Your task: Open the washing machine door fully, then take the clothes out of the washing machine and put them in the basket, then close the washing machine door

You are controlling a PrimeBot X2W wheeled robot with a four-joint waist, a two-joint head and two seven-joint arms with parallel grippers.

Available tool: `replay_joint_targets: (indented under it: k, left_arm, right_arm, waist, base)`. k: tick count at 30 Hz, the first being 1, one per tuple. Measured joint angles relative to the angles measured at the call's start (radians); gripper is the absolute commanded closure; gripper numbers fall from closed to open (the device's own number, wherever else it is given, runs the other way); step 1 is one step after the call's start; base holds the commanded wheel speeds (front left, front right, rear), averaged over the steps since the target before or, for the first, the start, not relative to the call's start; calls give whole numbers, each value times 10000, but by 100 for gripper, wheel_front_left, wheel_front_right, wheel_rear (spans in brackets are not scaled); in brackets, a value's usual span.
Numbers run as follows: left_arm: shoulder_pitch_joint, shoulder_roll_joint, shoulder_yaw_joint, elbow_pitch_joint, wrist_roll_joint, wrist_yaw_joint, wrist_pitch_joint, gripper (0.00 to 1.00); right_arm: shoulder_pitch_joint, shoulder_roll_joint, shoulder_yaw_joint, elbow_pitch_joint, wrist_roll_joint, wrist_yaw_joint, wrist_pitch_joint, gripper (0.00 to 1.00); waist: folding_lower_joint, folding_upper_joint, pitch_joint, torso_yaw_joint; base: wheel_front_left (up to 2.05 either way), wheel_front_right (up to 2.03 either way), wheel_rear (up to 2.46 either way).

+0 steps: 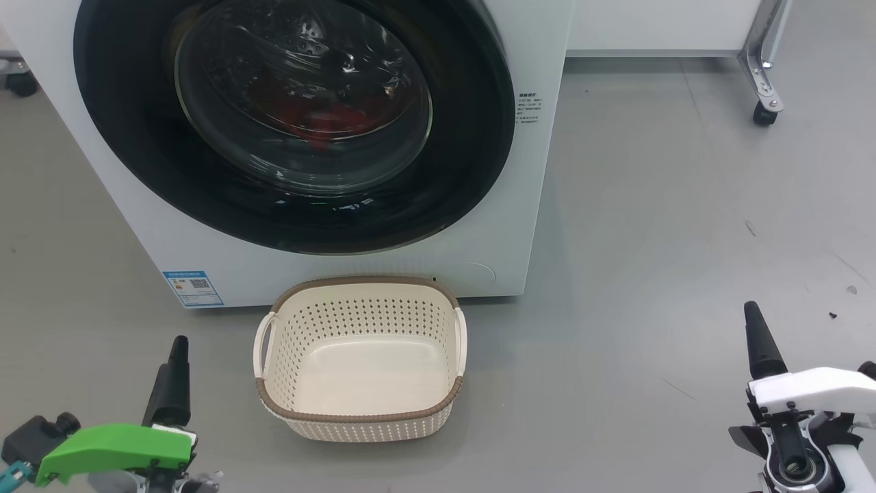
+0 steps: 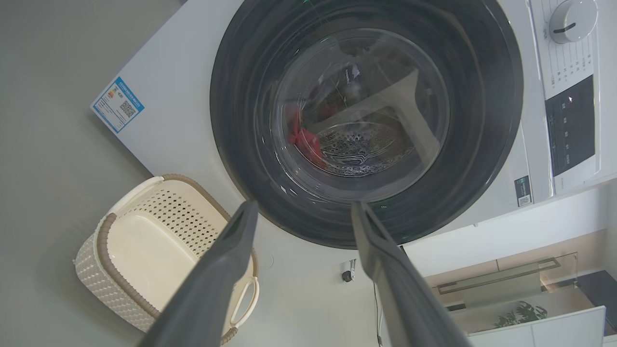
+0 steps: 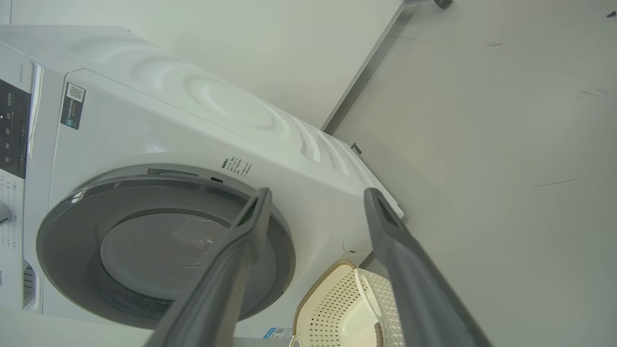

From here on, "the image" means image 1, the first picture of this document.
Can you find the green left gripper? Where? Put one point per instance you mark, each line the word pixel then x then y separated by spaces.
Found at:
pixel 116 445

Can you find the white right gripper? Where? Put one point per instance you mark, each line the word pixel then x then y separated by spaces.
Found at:
pixel 821 390

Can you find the round black glass washer door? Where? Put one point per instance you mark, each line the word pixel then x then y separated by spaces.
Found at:
pixel 137 150

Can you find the red garment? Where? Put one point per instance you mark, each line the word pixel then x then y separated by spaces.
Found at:
pixel 328 123

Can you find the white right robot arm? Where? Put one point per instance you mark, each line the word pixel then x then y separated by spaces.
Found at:
pixel 855 472

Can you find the cream perforated laundry basket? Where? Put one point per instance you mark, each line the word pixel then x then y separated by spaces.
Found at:
pixel 363 363

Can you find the white front-load washing machine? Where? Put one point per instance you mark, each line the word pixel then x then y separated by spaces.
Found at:
pixel 102 171

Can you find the blue energy label sticker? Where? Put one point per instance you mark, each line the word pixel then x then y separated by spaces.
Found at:
pixel 194 289

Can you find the metal leg with caster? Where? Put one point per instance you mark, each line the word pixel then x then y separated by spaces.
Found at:
pixel 761 68

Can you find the small text notice sticker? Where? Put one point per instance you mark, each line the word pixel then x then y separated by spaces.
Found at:
pixel 529 116

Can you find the white partition panel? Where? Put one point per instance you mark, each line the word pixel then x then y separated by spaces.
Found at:
pixel 650 24

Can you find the black caster wheel at left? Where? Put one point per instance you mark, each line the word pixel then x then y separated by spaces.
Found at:
pixel 19 81

